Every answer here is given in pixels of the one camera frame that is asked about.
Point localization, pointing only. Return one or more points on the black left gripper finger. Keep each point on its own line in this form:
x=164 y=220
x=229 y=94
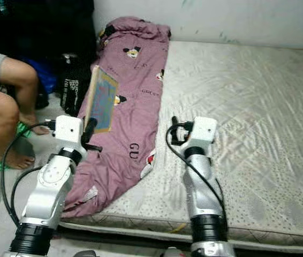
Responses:
x=90 y=130

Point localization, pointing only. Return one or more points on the colourful children's book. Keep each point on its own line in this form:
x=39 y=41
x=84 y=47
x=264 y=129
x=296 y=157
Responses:
x=102 y=99

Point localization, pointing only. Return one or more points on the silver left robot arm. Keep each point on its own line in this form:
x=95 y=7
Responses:
x=47 y=198

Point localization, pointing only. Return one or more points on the purple cartoon print blanket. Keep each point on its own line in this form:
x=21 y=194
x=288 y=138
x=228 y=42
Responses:
x=138 y=118

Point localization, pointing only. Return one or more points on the black bag with white print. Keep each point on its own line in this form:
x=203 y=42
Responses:
x=71 y=88

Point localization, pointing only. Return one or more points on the white quilted mattress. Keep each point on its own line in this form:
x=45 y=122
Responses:
x=242 y=107

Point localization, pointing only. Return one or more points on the blue cloth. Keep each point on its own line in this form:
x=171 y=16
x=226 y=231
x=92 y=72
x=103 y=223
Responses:
x=44 y=77

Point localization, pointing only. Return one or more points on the person in grey shorts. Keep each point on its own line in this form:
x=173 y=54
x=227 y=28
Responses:
x=12 y=112

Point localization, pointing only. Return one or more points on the black cabinet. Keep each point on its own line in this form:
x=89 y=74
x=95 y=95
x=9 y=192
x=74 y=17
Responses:
x=44 y=27

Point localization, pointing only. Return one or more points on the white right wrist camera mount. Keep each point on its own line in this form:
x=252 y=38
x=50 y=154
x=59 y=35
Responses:
x=204 y=131

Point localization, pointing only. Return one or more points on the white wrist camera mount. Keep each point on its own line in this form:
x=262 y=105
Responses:
x=68 y=131
x=204 y=131

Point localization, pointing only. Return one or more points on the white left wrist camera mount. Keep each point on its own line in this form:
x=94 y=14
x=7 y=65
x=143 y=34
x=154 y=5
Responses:
x=68 y=131

